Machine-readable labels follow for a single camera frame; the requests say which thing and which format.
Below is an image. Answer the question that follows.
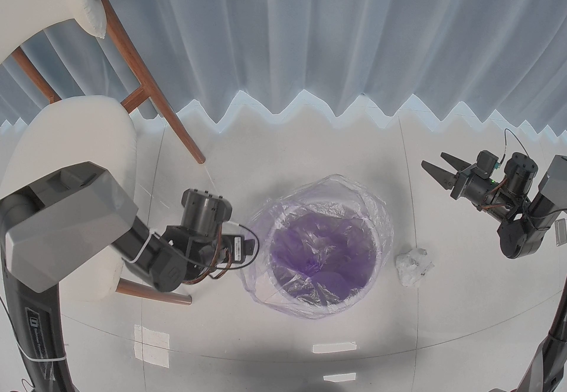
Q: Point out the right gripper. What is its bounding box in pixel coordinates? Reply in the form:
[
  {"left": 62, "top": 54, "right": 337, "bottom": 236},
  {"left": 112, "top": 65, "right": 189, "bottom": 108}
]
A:
[{"left": 420, "top": 152, "right": 493, "bottom": 208}]

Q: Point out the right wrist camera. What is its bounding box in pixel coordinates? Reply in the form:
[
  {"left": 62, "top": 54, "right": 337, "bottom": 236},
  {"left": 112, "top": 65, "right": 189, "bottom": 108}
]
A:
[{"left": 475, "top": 151, "right": 502, "bottom": 176}]

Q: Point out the white cushioned wooden chair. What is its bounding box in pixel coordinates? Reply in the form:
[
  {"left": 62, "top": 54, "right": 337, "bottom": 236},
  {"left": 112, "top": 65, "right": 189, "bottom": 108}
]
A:
[{"left": 0, "top": 0, "right": 206, "bottom": 307}]

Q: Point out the white trash bin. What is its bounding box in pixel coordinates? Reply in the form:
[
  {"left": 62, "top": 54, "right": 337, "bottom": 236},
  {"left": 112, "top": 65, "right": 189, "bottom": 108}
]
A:
[{"left": 266, "top": 200, "right": 384, "bottom": 316}]

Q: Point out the white paper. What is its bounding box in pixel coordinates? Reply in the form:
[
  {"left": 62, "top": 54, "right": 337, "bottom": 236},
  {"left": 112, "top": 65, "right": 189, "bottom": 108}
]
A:
[{"left": 395, "top": 248, "right": 436, "bottom": 289}]

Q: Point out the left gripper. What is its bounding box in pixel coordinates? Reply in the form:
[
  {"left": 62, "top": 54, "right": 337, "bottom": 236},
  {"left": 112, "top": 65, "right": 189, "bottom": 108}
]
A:
[{"left": 208, "top": 233, "right": 260, "bottom": 270}]

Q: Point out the purple plastic bag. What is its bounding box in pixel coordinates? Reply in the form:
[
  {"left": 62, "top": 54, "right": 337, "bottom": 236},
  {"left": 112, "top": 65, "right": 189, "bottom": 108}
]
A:
[{"left": 239, "top": 173, "right": 395, "bottom": 321}]

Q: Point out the pale blue curtain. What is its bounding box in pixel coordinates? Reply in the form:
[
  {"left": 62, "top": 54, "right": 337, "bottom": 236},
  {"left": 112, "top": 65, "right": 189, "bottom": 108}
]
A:
[{"left": 0, "top": 0, "right": 567, "bottom": 136}]

